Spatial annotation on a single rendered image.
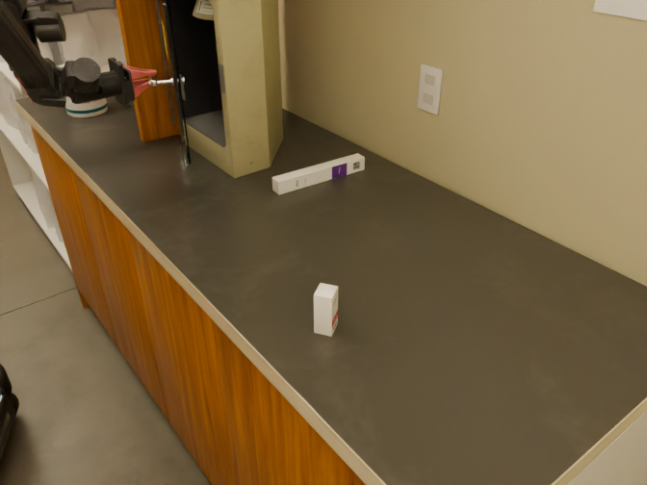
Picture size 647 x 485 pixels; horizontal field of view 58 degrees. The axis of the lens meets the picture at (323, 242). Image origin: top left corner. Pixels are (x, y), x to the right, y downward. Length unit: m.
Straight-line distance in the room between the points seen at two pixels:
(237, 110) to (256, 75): 0.10
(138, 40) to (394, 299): 1.04
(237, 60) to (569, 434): 1.05
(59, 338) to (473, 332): 1.94
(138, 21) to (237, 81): 0.39
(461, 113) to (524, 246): 0.37
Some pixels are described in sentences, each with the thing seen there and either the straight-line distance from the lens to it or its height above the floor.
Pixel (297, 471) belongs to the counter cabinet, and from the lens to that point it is 1.18.
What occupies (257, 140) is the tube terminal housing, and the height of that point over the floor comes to 1.03.
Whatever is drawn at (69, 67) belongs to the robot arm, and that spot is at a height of 1.27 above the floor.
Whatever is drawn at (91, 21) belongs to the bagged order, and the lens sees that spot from 2.71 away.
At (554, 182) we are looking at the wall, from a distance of 1.36.
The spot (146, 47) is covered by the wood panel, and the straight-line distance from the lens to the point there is 1.76.
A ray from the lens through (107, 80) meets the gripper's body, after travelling 1.46.
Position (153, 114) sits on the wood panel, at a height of 1.02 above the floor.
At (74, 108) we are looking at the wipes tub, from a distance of 2.08.
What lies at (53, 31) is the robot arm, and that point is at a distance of 1.71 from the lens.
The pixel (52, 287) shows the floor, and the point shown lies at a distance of 2.97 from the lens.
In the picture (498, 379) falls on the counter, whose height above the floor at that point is 0.94.
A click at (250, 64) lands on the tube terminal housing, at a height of 1.22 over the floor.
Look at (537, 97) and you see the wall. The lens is 1.34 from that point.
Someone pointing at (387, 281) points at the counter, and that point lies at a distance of 1.16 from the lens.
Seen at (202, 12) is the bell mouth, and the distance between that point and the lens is 1.54.
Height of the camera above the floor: 1.63
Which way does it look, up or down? 33 degrees down
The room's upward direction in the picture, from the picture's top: straight up
